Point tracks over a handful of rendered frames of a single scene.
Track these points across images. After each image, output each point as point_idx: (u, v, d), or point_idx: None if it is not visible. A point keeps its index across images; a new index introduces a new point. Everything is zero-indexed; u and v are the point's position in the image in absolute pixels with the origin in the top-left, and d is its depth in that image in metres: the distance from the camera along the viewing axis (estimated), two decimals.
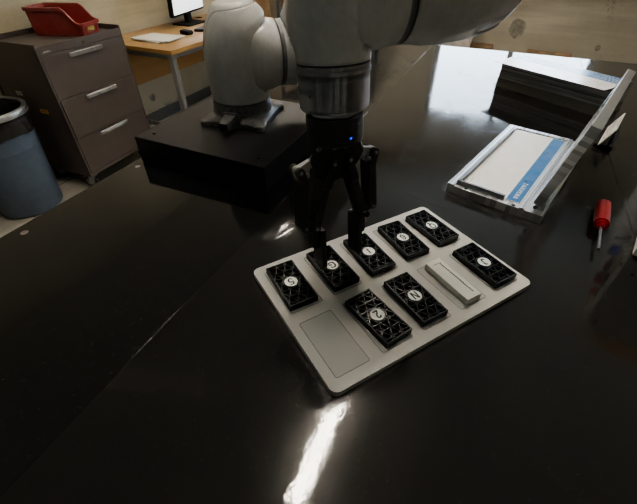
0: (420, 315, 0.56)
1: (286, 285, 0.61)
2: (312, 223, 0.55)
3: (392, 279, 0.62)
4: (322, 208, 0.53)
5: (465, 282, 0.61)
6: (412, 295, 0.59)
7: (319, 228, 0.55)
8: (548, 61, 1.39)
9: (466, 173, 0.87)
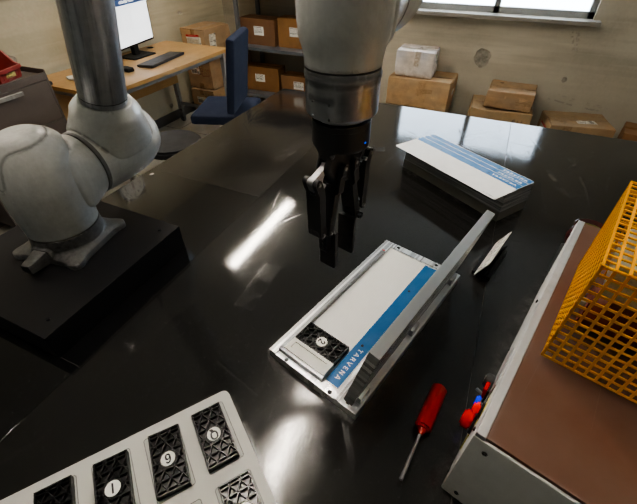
0: None
1: None
2: (326, 228, 0.54)
3: None
4: (335, 212, 0.53)
5: (319, 357, 0.70)
6: None
7: (333, 231, 0.55)
8: (455, 145, 1.26)
9: (294, 335, 0.75)
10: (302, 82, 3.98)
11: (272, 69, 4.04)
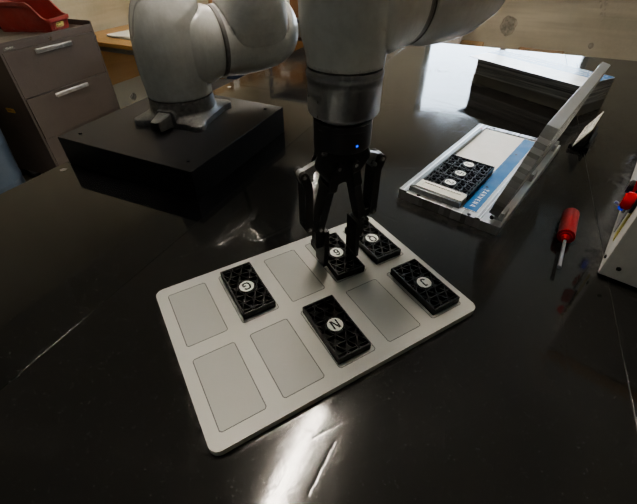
0: (336, 350, 0.47)
1: (460, 175, 0.79)
2: (316, 224, 0.55)
3: (313, 304, 0.53)
4: (326, 210, 0.53)
5: (452, 190, 0.74)
6: (332, 324, 0.50)
7: (323, 229, 0.55)
8: (526, 56, 1.30)
9: (420, 178, 0.78)
10: None
11: (296, 41, 4.08)
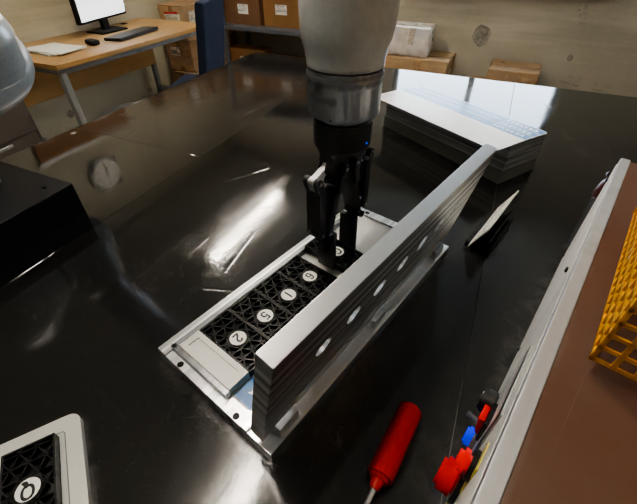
0: None
1: (262, 321, 0.51)
2: (325, 229, 0.54)
3: None
4: (334, 213, 0.53)
5: (228, 361, 0.46)
6: None
7: (332, 232, 0.54)
8: (446, 96, 1.02)
9: (198, 327, 0.50)
10: None
11: (258, 51, 3.80)
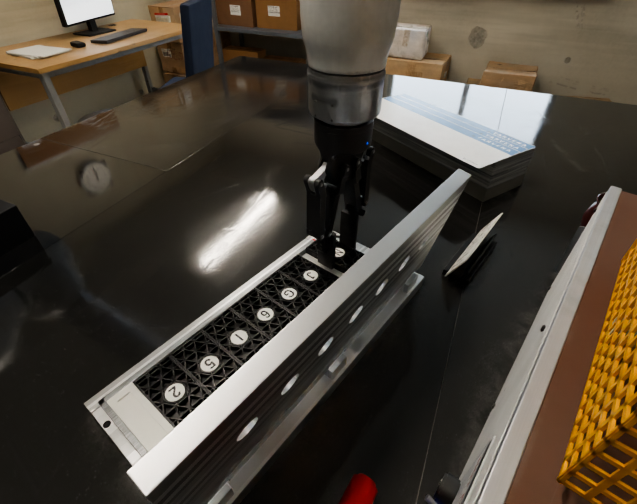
0: (348, 268, 0.58)
1: (205, 371, 0.45)
2: (324, 229, 0.54)
3: (313, 243, 0.63)
4: (334, 213, 0.53)
5: (160, 422, 0.40)
6: (336, 252, 0.61)
7: (331, 233, 0.54)
8: (431, 105, 0.96)
9: (132, 378, 0.44)
10: None
11: (251, 53, 3.74)
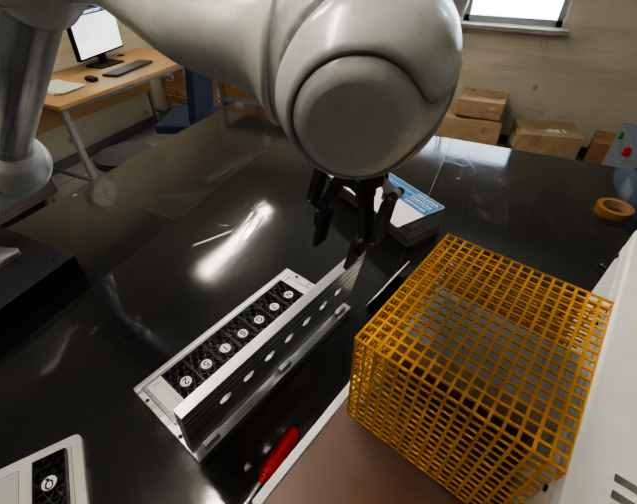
0: None
1: (203, 368, 0.74)
2: (319, 203, 0.57)
3: (272, 287, 0.91)
4: (326, 198, 0.55)
5: (178, 398, 0.70)
6: (287, 294, 0.89)
7: (318, 211, 0.57)
8: None
9: (161, 374, 0.74)
10: None
11: None
